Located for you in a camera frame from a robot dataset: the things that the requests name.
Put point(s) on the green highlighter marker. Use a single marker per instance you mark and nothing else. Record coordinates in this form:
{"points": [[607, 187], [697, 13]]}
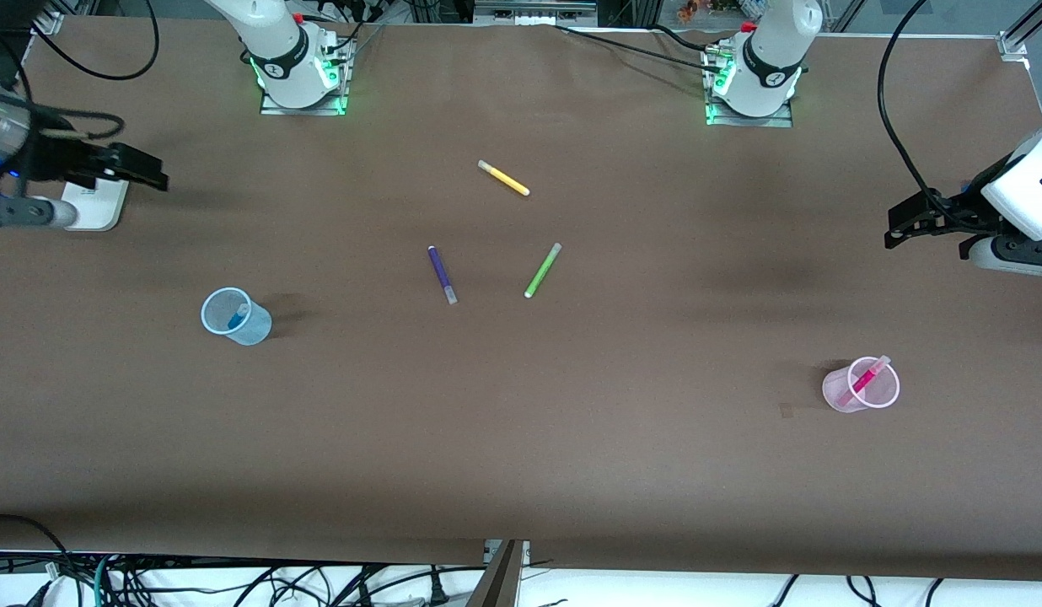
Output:
{"points": [[542, 271]]}

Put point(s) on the translucent pink plastic cup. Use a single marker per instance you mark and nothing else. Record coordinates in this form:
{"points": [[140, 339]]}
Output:
{"points": [[837, 394]]}

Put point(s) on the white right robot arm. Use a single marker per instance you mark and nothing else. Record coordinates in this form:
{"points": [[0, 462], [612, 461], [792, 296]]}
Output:
{"points": [[272, 42]]}

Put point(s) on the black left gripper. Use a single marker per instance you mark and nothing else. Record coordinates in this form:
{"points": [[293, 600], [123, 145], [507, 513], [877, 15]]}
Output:
{"points": [[964, 207]]}

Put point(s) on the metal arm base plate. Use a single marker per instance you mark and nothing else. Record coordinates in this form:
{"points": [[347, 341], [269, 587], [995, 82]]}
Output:
{"points": [[749, 120], [340, 84]]}

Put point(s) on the yellow highlighter marker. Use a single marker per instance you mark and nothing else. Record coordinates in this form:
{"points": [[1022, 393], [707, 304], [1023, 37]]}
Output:
{"points": [[504, 178]]}

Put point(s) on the translucent blue plastic cup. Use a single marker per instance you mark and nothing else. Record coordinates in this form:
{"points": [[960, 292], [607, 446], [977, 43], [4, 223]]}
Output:
{"points": [[255, 331]]}

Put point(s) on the pink highlighter marker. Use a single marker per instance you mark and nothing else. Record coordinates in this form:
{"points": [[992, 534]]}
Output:
{"points": [[867, 379]]}

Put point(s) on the aluminium corner bracket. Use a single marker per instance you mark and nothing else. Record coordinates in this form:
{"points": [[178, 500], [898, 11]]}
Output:
{"points": [[1012, 44]]}

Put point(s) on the purple highlighter marker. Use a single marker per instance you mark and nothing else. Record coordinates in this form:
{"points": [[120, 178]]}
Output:
{"points": [[439, 270]]}

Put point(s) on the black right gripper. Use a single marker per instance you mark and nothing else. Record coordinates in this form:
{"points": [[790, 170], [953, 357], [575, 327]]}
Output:
{"points": [[51, 158]]}

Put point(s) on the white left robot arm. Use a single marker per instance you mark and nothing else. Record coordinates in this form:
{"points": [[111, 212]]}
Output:
{"points": [[774, 51]]}

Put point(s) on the wooden table leg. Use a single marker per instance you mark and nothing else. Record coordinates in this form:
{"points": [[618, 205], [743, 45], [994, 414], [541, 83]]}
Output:
{"points": [[497, 582]]}

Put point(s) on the white flat box device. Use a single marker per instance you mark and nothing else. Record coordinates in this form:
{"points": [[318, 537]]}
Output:
{"points": [[99, 209]]}

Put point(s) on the blue highlighter marker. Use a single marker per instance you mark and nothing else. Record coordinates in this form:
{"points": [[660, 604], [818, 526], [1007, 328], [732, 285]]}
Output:
{"points": [[237, 319]]}

